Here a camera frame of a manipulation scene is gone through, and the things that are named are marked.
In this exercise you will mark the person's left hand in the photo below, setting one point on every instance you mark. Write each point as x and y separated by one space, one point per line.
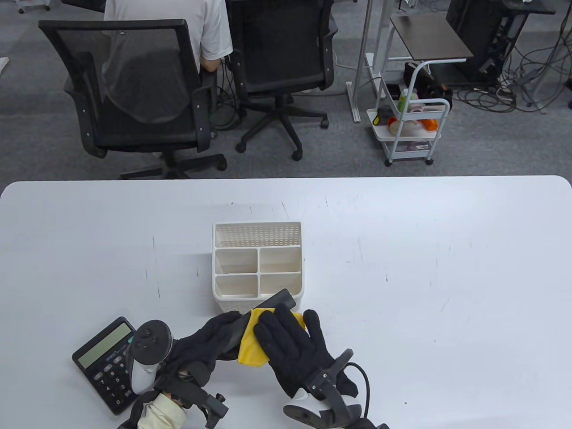
196 348

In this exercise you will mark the black bag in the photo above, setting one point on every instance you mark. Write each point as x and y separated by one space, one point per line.
435 89

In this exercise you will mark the white metal desk leg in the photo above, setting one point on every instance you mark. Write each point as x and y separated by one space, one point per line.
353 103

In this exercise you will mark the brown top side table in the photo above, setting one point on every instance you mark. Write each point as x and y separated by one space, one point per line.
429 35

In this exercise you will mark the white rolling cart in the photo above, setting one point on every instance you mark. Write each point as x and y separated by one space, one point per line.
380 132

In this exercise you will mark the green plastic bottle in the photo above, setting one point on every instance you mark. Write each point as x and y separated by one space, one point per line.
403 100

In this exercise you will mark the person's right hand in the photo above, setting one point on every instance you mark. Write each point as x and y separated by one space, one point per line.
295 353

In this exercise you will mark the yellow cleaning cloth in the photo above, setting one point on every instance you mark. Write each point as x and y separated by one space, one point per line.
250 348

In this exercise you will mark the black remote control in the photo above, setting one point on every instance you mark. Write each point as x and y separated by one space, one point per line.
279 299

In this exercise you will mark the white plastic organizer basket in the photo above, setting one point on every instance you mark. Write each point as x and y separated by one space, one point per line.
257 272

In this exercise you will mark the black mesh office chair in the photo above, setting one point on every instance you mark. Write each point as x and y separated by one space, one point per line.
111 24

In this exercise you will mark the black computer tower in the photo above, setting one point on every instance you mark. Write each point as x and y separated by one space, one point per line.
469 27

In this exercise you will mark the black calculator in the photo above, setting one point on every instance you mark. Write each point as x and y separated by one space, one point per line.
105 346

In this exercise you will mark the orange plastic object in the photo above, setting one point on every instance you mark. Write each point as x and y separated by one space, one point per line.
429 124

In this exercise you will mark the black padded office chair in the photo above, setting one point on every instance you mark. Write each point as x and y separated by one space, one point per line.
277 44

